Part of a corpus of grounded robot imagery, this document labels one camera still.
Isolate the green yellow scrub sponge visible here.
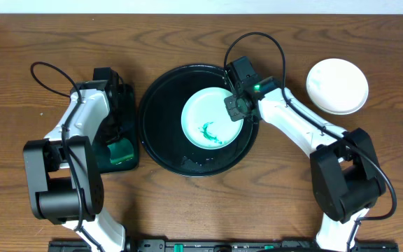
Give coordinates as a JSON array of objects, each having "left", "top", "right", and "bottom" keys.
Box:
[{"left": 108, "top": 138, "right": 134, "bottom": 165}]

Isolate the pale green plate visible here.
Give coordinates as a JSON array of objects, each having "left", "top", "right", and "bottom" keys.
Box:
[{"left": 181, "top": 87, "right": 243, "bottom": 150}]

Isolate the white plate smeared green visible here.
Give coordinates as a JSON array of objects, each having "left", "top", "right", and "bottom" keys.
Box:
[{"left": 306, "top": 58, "right": 369, "bottom": 115}]

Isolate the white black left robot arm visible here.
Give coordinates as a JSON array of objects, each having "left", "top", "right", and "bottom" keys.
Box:
[{"left": 23, "top": 80, "right": 139, "bottom": 251}]

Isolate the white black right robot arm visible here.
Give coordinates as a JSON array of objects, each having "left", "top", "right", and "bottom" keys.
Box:
[{"left": 225, "top": 76, "right": 387, "bottom": 251}]

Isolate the dark green rectangular tray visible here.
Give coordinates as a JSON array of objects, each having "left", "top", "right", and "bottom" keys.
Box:
[{"left": 92, "top": 84, "right": 139, "bottom": 174}]

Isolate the round black tray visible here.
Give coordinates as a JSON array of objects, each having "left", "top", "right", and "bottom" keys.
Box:
[{"left": 138, "top": 64, "right": 259, "bottom": 177}]

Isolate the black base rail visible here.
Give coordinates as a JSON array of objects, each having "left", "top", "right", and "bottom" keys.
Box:
[{"left": 48, "top": 239, "right": 400, "bottom": 252}]

